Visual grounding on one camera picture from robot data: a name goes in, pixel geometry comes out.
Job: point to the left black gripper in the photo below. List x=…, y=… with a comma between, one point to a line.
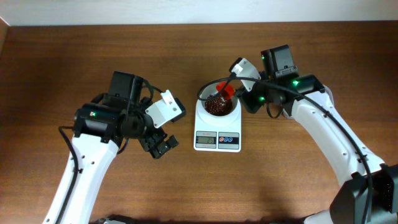
x=150, y=144

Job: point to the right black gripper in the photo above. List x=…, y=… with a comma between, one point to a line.
x=250, y=105

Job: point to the orange measuring scoop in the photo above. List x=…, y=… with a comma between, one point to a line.
x=226, y=90

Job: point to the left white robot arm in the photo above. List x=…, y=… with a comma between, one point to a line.
x=102, y=129

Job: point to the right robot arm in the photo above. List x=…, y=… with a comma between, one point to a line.
x=368, y=186

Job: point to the white digital kitchen scale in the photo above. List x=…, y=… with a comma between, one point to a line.
x=218, y=133

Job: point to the red beans in bowl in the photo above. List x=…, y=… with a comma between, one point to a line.
x=219, y=106

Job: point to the white round bowl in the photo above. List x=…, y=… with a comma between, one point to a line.
x=209, y=93

